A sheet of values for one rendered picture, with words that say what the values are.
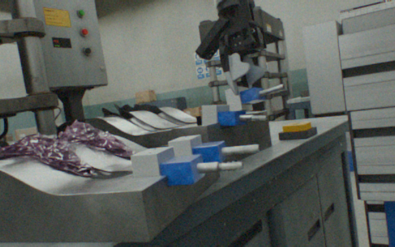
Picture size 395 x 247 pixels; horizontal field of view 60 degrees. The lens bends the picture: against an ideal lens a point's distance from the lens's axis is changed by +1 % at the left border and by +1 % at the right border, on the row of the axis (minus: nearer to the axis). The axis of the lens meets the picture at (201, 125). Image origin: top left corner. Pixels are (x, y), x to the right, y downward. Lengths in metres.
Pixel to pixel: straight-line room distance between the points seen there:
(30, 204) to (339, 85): 0.36
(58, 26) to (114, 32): 7.84
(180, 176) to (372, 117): 0.21
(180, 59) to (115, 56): 1.97
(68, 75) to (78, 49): 0.13
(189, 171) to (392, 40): 0.24
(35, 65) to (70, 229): 0.92
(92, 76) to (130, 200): 1.22
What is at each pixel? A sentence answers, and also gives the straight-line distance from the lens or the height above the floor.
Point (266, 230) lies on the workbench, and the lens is 0.81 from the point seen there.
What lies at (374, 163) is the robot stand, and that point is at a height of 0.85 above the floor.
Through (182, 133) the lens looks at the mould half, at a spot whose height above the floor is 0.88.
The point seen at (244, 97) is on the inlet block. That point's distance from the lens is 0.76.
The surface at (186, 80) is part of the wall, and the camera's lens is 8.06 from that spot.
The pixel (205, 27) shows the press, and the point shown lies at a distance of 4.94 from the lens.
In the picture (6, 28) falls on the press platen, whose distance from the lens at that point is 1.30.
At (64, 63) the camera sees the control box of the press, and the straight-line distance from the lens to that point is 1.49.
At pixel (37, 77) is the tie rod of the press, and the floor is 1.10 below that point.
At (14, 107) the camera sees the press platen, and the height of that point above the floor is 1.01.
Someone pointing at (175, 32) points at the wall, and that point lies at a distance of 8.27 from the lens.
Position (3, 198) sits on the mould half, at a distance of 0.48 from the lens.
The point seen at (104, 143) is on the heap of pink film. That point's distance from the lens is 0.57.
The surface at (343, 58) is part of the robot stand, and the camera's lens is 0.36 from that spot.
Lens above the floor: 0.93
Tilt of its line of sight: 4 degrees down
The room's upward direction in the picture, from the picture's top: 8 degrees counter-clockwise
